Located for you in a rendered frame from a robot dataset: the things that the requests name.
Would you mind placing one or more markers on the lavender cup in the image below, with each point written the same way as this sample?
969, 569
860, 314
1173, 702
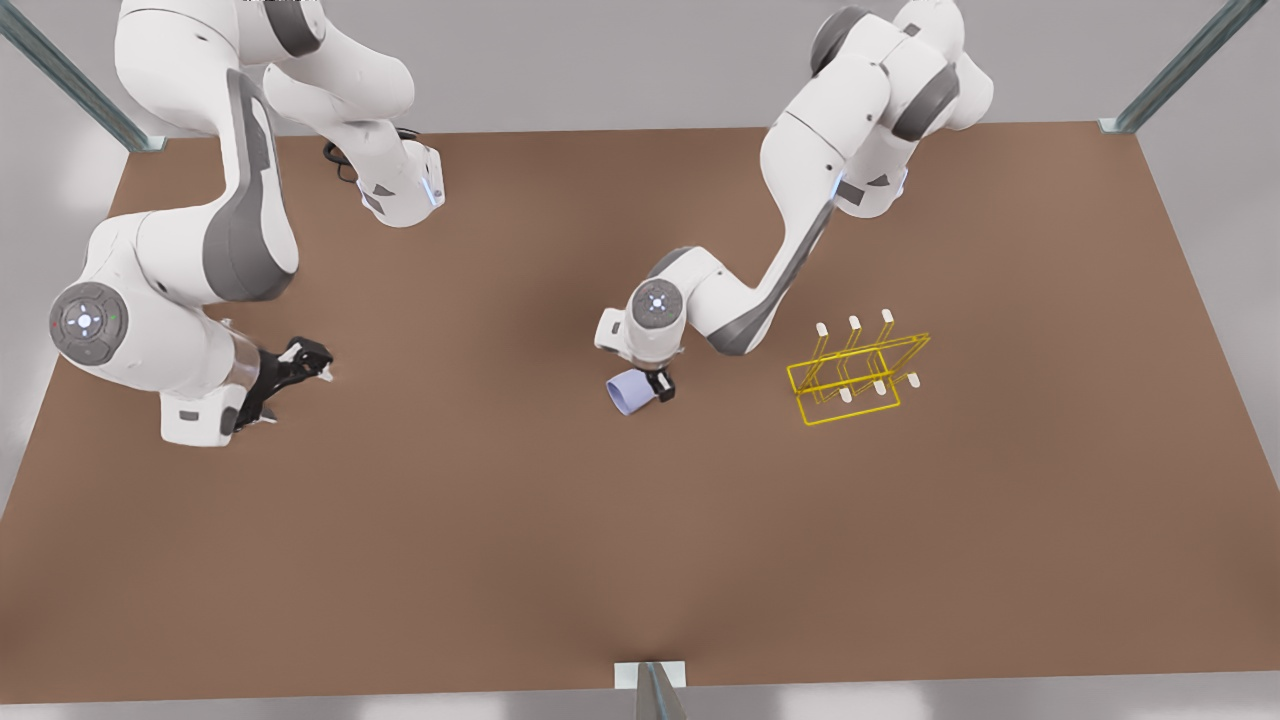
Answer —
628, 393

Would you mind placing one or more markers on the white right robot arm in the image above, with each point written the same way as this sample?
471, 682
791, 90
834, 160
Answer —
160, 260

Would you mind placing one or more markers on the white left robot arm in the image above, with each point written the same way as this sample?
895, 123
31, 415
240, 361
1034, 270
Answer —
830, 150

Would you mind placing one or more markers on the silver frame post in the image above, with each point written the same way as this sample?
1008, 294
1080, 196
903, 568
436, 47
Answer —
655, 692
1180, 65
80, 80

